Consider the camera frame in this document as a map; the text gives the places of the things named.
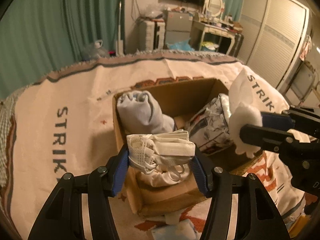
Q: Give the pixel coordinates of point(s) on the green curtain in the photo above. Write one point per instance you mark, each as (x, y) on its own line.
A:
(39, 36)

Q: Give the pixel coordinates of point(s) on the grey cloth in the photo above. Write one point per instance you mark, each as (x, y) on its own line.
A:
(140, 113)

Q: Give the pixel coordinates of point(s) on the cream strike lucky blanket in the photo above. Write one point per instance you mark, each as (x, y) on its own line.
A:
(64, 123)

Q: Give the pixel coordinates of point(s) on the small grey fridge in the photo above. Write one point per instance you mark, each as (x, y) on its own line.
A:
(177, 27)

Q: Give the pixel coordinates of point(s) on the blue floral tissue pack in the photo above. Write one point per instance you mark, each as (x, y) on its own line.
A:
(184, 230)

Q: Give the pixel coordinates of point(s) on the cream cloth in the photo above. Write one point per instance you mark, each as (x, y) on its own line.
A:
(163, 176)

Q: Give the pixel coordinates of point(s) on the stack of white face masks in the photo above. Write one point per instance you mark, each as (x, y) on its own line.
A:
(147, 151)

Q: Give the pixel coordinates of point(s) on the cream dressing table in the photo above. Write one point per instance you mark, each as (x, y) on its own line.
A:
(199, 30)

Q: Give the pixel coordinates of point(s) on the clear water jug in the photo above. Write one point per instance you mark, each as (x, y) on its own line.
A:
(94, 51)

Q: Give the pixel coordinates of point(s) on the white cotton wad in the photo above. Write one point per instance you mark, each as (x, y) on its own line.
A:
(240, 128)

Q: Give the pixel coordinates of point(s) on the oval vanity mirror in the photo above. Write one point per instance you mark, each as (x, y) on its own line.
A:
(213, 8)

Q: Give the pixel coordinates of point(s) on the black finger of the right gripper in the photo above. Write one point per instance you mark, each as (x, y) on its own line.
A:
(270, 139)
(300, 118)

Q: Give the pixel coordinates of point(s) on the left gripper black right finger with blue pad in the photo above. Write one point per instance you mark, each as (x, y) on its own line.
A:
(257, 216)

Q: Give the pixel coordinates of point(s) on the white storage drawers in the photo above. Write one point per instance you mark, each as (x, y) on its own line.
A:
(151, 35)

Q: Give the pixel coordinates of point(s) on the white sliding wardrobe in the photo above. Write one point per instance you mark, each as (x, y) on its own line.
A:
(274, 32)

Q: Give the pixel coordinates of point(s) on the brown cardboard box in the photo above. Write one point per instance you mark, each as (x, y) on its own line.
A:
(181, 101)

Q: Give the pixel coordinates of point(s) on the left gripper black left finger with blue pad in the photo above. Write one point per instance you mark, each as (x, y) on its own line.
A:
(61, 216)

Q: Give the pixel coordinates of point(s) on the floral printed fabric bundle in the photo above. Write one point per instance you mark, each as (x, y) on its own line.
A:
(208, 128)

